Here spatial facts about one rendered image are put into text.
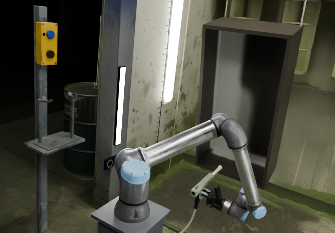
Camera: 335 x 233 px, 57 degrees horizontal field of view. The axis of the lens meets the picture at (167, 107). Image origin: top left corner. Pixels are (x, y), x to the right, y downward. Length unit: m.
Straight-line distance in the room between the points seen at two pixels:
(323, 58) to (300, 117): 0.65
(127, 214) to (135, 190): 0.14
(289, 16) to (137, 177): 2.32
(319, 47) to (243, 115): 1.30
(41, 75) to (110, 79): 0.52
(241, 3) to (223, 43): 0.94
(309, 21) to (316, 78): 0.68
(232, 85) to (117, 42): 1.02
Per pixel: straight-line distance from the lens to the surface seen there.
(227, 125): 1.78
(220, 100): 2.77
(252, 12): 3.47
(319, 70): 3.66
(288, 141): 3.50
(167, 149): 1.78
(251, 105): 2.68
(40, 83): 2.17
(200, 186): 2.25
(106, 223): 1.69
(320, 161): 3.45
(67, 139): 2.21
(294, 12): 3.31
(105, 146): 2.56
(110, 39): 2.36
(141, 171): 1.59
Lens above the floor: 1.65
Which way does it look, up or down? 16 degrees down
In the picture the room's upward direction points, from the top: 6 degrees clockwise
